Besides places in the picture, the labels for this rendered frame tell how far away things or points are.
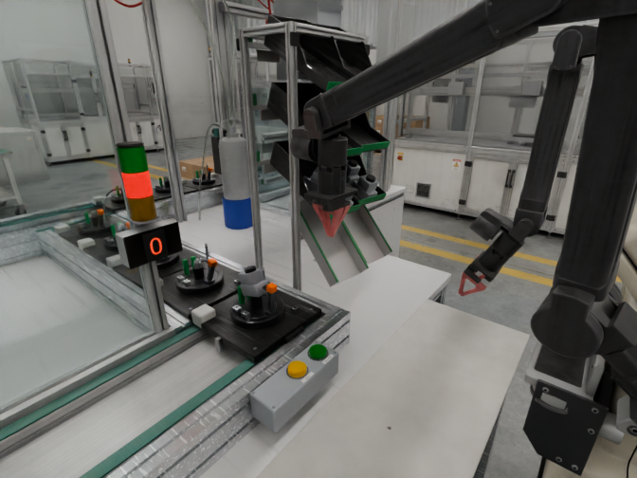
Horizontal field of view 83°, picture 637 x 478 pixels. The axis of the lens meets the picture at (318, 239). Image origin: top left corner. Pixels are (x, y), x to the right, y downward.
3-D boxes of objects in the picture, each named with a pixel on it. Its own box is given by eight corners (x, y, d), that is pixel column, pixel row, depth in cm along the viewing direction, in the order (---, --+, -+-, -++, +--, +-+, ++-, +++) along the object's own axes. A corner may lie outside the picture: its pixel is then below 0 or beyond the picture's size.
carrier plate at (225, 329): (321, 315, 97) (321, 308, 96) (255, 364, 80) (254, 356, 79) (261, 286, 111) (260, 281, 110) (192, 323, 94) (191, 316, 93)
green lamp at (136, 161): (153, 170, 73) (149, 145, 71) (128, 174, 69) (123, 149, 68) (141, 167, 76) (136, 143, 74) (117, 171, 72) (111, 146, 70)
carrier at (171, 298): (257, 285, 112) (254, 248, 107) (189, 321, 94) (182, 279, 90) (209, 264, 126) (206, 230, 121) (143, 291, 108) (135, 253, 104)
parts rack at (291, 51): (360, 271, 139) (373, 36, 108) (298, 314, 113) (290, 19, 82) (318, 257, 151) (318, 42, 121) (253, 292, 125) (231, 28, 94)
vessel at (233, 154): (257, 195, 183) (252, 118, 169) (235, 202, 173) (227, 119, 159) (239, 192, 192) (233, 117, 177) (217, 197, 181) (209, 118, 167)
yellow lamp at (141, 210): (161, 217, 77) (157, 194, 75) (138, 223, 73) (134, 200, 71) (150, 212, 80) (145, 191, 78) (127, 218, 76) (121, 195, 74)
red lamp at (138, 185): (157, 194, 75) (153, 171, 73) (134, 199, 71) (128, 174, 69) (145, 191, 78) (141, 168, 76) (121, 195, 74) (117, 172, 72)
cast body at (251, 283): (270, 290, 92) (263, 265, 90) (258, 297, 88) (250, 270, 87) (250, 287, 97) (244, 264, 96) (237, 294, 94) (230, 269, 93)
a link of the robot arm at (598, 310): (646, 358, 42) (656, 330, 44) (576, 288, 44) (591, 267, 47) (575, 373, 49) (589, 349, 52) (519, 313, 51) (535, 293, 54)
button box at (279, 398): (338, 372, 84) (339, 351, 82) (275, 434, 69) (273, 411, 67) (316, 359, 88) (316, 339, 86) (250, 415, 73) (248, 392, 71)
